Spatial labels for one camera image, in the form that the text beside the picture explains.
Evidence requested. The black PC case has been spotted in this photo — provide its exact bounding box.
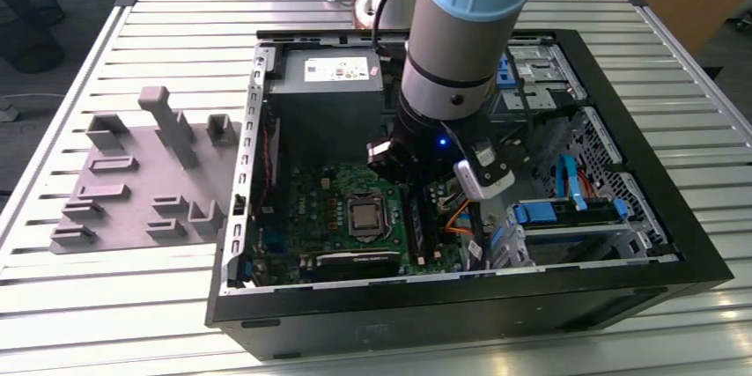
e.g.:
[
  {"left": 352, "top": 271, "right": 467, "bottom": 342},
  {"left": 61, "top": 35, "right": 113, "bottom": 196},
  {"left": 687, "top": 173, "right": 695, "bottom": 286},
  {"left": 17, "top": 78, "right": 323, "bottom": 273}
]
[{"left": 203, "top": 28, "right": 736, "bottom": 362}]

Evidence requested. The light blue data cable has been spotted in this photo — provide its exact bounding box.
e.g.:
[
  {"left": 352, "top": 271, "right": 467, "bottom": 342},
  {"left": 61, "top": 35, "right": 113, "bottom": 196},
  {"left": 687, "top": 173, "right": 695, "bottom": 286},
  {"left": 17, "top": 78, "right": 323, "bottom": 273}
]
[{"left": 555, "top": 153, "right": 589, "bottom": 212}]

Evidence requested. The silver disk bay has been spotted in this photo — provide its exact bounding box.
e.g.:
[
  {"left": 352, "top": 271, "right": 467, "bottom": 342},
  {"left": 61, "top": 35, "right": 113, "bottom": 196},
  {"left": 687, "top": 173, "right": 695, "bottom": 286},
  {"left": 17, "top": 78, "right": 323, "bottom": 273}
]
[{"left": 487, "top": 197, "right": 677, "bottom": 269}]

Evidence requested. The hard disk in blue carrier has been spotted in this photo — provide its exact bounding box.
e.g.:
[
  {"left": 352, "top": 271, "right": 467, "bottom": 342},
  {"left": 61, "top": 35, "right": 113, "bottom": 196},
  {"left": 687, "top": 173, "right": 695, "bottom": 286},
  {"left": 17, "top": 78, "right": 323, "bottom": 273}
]
[{"left": 513, "top": 198, "right": 628, "bottom": 225}]

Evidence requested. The black graphics card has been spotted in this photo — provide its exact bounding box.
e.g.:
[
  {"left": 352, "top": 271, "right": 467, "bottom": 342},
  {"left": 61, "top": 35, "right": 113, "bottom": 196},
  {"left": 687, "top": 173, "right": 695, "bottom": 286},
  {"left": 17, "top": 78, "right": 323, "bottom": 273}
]
[{"left": 299, "top": 248, "right": 404, "bottom": 283}]

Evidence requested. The orange data cable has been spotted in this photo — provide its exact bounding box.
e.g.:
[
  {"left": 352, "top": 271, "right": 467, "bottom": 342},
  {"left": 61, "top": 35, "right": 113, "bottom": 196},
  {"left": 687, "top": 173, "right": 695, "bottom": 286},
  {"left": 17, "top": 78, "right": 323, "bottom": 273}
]
[{"left": 443, "top": 199, "right": 480, "bottom": 236}]

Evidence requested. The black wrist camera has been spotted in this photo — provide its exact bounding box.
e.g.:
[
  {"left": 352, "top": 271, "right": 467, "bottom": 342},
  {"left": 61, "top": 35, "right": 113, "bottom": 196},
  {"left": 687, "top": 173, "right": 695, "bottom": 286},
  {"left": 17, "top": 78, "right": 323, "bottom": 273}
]
[{"left": 364, "top": 140, "right": 408, "bottom": 184}]

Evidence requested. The black mesh waste bin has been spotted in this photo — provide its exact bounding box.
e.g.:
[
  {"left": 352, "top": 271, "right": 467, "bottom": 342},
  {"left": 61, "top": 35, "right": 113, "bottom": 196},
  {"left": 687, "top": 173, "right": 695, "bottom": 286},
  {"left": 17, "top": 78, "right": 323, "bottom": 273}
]
[{"left": 0, "top": 0, "right": 67, "bottom": 74}]

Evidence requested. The metal socket cover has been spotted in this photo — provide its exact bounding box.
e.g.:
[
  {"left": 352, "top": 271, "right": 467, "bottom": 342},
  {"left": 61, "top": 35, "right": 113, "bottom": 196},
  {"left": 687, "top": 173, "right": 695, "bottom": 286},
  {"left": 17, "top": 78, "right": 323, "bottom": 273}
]
[{"left": 343, "top": 190, "right": 393, "bottom": 241}]

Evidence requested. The red black twisted wire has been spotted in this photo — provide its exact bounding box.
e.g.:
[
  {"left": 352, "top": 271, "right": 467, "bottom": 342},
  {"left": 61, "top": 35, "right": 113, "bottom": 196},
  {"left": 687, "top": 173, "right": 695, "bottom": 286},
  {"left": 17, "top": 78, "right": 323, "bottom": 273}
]
[{"left": 261, "top": 120, "right": 281, "bottom": 208}]

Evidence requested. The silver drive cage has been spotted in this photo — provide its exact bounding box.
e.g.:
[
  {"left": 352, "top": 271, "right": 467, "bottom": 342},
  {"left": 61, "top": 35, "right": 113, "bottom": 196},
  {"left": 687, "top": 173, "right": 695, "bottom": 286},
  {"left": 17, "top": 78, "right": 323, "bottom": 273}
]
[{"left": 487, "top": 39, "right": 589, "bottom": 139}]

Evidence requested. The black RAM slot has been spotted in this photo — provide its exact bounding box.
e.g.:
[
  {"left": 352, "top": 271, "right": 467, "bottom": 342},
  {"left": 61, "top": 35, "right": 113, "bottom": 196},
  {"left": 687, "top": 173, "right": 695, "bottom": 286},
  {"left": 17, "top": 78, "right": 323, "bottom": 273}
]
[
  {"left": 401, "top": 184, "right": 420, "bottom": 266},
  {"left": 417, "top": 188, "right": 435, "bottom": 263}
]

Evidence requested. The grey power supply unit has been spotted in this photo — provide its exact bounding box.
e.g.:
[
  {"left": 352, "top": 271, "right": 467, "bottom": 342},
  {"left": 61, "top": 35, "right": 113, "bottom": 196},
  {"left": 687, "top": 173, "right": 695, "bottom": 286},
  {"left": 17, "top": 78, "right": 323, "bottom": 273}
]
[{"left": 267, "top": 48, "right": 396, "bottom": 166}]

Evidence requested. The green motherboard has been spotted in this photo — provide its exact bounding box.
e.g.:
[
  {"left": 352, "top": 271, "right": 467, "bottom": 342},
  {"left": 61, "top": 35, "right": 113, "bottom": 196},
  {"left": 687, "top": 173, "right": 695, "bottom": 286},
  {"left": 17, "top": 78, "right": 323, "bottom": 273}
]
[{"left": 243, "top": 159, "right": 471, "bottom": 284}]

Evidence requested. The grey parts rack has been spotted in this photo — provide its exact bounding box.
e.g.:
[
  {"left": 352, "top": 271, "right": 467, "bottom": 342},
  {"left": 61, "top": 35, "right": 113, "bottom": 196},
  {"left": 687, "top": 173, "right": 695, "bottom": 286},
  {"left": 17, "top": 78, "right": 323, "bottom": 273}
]
[{"left": 48, "top": 86, "right": 245, "bottom": 256}]

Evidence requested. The blue drive latch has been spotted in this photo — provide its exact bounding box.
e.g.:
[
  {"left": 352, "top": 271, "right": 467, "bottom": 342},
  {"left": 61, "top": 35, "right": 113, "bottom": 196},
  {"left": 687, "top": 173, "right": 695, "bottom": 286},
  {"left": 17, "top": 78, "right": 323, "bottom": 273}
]
[{"left": 495, "top": 52, "right": 520, "bottom": 87}]

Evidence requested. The silver CPU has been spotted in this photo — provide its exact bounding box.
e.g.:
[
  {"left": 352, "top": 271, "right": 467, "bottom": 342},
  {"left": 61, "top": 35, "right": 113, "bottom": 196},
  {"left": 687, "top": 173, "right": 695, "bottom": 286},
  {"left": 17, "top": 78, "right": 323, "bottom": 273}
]
[{"left": 349, "top": 203, "right": 384, "bottom": 231}]

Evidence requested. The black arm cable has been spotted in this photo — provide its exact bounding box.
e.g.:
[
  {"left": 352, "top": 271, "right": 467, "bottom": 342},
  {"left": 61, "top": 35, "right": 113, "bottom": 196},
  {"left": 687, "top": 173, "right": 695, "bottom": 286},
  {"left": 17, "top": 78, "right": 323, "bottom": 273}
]
[{"left": 371, "top": 0, "right": 411, "bottom": 67}]

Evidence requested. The black cable bundle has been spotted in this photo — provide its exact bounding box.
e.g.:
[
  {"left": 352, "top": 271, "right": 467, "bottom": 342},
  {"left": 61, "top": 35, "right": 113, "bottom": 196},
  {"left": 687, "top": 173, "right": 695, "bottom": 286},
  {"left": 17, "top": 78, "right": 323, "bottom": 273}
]
[{"left": 469, "top": 105, "right": 589, "bottom": 269}]

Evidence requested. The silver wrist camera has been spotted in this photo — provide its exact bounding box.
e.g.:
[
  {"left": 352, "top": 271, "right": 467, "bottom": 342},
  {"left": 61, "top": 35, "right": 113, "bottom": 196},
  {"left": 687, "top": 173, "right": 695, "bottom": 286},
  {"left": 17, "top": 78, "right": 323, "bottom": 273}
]
[{"left": 452, "top": 140, "right": 517, "bottom": 201}]

